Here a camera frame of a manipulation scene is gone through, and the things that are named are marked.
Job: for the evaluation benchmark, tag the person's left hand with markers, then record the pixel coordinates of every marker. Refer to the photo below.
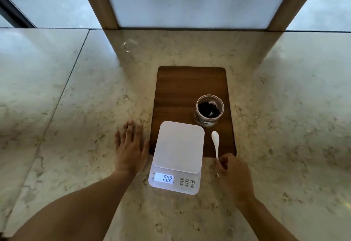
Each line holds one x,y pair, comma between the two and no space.
130,156

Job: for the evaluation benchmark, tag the person's right hand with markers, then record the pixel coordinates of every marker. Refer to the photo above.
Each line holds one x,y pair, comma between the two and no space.
238,177

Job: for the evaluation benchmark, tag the person's left little finger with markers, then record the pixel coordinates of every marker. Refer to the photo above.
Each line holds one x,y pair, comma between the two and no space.
118,140

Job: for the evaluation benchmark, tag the person's left thumb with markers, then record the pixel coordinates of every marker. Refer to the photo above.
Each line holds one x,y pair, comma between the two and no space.
146,149

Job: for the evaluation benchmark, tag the person's right fingers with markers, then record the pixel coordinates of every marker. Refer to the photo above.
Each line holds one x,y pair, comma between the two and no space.
222,164

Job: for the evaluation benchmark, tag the person's left middle finger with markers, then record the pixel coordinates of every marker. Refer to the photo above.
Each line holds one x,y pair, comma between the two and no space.
132,132

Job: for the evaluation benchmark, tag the white ceramic spoon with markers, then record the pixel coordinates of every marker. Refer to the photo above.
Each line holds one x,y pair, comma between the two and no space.
215,142

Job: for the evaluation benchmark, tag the person's left forearm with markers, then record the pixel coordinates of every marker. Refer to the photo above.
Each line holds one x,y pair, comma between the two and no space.
82,208

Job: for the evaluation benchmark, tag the person's right forearm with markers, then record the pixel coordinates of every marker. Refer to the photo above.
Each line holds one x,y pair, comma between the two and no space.
266,221

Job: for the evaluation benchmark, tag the white digital kitchen scale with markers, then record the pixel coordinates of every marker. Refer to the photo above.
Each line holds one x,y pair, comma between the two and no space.
178,150

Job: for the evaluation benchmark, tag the clear glass jar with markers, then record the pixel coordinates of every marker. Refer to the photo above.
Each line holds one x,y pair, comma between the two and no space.
209,110

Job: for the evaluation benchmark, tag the dark dried food pieces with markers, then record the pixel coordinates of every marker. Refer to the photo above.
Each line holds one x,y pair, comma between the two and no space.
209,108

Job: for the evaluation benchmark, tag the dark wooden board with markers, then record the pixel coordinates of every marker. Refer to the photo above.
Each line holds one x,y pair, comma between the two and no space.
181,95

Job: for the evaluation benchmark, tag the wooden frame post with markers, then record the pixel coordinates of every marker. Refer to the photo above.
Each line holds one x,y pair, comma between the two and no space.
97,1
294,2

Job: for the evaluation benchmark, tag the black metal frame bar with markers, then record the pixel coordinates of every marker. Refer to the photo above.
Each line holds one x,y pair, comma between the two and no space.
16,9

